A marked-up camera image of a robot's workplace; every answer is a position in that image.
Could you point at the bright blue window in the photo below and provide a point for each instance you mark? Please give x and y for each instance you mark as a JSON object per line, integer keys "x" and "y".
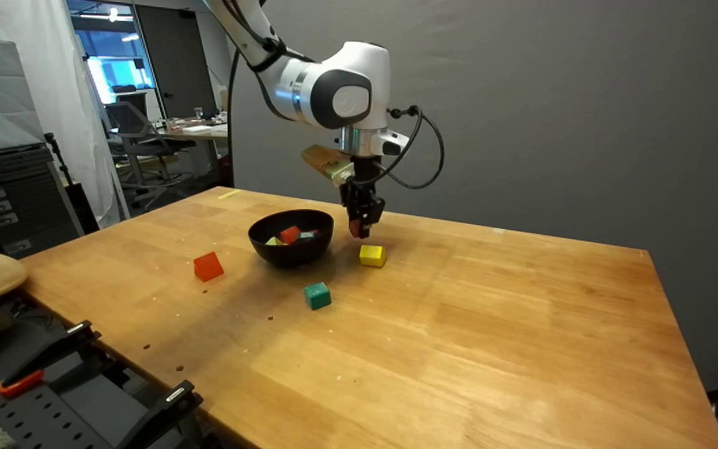
{"x": 117, "y": 76}

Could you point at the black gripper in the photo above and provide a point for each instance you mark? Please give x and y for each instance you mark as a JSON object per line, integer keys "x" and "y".
{"x": 364, "y": 195}

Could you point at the yellow wooden block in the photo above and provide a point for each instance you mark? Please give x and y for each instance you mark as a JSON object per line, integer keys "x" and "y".
{"x": 371, "y": 255}

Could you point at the teal wooden block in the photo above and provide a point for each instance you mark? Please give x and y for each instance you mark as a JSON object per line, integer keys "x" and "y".
{"x": 307, "y": 235}
{"x": 318, "y": 295}

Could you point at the cluttered white desk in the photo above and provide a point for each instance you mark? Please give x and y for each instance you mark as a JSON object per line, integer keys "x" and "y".
{"x": 198, "y": 127}

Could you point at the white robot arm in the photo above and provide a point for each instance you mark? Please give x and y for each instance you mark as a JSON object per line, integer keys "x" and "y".
{"x": 292, "y": 82}

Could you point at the dark office chair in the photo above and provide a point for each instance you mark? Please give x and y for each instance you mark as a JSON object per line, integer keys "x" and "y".
{"x": 134, "y": 126}

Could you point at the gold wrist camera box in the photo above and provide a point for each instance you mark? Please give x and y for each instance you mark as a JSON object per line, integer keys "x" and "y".
{"x": 325, "y": 163}

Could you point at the white fabric curtain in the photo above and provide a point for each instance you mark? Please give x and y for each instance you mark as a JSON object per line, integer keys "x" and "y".
{"x": 51, "y": 89}

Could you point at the pale yellow-green wooden block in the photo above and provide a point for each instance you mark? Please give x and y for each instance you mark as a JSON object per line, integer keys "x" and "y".
{"x": 272, "y": 242}

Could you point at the gray backdrop panel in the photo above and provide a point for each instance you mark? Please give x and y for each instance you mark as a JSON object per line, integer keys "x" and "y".
{"x": 542, "y": 126}

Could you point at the black leaning stand pole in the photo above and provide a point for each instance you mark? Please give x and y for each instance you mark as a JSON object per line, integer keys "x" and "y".
{"x": 75, "y": 200}

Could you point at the large red wooden block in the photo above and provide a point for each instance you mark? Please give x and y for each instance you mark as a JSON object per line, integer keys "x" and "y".
{"x": 207, "y": 268}

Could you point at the orange wooden block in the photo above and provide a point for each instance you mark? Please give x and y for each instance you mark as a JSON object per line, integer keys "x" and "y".
{"x": 355, "y": 227}

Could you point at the black perforated board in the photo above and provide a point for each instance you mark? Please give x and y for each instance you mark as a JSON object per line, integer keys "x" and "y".
{"x": 68, "y": 408}

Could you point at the black bowl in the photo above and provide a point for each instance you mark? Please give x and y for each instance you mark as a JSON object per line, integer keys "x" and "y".
{"x": 292, "y": 255}

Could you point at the black equipment case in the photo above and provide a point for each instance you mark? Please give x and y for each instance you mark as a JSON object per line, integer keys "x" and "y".
{"x": 10, "y": 200}

